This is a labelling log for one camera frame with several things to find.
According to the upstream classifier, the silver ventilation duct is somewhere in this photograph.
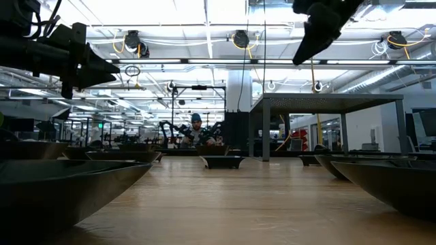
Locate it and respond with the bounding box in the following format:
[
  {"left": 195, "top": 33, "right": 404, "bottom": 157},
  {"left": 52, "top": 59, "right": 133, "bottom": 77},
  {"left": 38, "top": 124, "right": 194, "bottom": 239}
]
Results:
[{"left": 340, "top": 50, "right": 436, "bottom": 95}]

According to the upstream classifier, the black aluminium table frame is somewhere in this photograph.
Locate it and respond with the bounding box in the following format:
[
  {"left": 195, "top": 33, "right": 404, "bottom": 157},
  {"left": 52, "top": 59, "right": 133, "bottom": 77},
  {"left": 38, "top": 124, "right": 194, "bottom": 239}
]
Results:
[{"left": 155, "top": 148, "right": 436, "bottom": 161}]

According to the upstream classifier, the red storage rack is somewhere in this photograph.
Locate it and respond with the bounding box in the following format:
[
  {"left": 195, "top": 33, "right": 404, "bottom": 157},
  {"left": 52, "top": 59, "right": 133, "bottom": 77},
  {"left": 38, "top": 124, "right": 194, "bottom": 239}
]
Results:
[{"left": 291, "top": 129, "right": 309, "bottom": 152}]

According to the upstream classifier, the black distant station frame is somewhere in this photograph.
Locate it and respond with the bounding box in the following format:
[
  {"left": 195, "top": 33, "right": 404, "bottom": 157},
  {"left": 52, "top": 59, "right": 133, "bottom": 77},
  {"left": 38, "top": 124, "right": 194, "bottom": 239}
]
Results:
[{"left": 171, "top": 84, "right": 228, "bottom": 148}]

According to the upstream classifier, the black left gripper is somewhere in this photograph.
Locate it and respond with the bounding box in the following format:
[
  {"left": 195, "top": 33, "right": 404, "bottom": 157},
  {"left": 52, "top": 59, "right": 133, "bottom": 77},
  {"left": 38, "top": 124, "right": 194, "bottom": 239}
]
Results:
[{"left": 47, "top": 22, "right": 121, "bottom": 100}]

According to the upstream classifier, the black deep square mini plate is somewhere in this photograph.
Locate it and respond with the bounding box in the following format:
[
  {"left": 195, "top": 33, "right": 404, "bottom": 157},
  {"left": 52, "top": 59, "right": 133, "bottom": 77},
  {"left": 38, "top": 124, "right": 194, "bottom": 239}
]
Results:
[
  {"left": 313, "top": 154, "right": 418, "bottom": 181},
  {"left": 0, "top": 141, "right": 69, "bottom": 161}
]

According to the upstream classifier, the thick yellow cable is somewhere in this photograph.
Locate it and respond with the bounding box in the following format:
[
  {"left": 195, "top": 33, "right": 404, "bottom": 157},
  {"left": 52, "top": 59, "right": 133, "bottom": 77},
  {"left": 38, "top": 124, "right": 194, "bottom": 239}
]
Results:
[{"left": 309, "top": 63, "right": 324, "bottom": 146}]

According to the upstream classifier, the white building column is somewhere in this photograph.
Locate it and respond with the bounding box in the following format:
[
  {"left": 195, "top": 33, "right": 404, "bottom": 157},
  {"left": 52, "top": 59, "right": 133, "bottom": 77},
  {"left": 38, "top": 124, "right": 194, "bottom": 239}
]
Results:
[{"left": 226, "top": 69, "right": 253, "bottom": 113}]

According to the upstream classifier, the person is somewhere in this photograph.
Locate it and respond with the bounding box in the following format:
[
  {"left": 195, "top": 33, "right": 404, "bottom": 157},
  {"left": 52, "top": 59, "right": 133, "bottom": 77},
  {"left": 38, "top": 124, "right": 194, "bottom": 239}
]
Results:
[{"left": 180, "top": 113, "right": 219, "bottom": 148}]

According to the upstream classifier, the black ceiling cable reel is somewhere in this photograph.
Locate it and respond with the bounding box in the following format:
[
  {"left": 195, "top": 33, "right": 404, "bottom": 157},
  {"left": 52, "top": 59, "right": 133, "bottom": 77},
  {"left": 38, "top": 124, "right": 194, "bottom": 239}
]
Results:
[
  {"left": 232, "top": 29, "right": 251, "bottom": 49},
  {"left": 388, "top": 30, "right": 408, "bottom": 50},
  {"left": 124, "top": 29, "right": 151, "bottom": 59}
]

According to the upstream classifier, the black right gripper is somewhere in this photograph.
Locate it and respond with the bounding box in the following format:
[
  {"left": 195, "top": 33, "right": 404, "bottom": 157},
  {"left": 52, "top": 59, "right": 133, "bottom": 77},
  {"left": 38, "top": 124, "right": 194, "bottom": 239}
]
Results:
[{"left": 292, "top": 0, "right": 365, "bottom": 66}]

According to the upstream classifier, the long ceiling light strip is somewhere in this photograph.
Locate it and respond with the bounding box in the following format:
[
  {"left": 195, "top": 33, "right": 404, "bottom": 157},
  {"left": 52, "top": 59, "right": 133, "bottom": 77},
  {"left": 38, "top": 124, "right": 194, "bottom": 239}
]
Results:
[{"left": 105, "top": 57, "right": 436, "bottom": 66}]

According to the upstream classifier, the black cabinet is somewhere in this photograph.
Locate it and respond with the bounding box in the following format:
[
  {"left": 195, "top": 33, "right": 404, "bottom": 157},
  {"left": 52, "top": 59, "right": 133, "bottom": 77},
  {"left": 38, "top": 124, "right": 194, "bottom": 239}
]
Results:
[{"left": 223, "top": 111, "right": 250, "bottom": 150}]

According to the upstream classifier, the grey perforated metal shelf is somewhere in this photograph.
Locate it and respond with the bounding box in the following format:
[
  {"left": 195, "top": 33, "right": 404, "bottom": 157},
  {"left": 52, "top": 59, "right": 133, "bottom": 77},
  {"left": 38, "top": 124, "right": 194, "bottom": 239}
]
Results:
[{"left": 248, "top": 93, "right": 409, "bottom": 163}]

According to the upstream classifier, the black monitor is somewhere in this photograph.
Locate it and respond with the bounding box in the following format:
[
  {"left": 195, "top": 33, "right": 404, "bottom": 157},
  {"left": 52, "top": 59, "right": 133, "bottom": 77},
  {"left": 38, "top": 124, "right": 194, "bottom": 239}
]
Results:
[{"left": 411, "top": 107, "right": 436, "bottom": 152}]

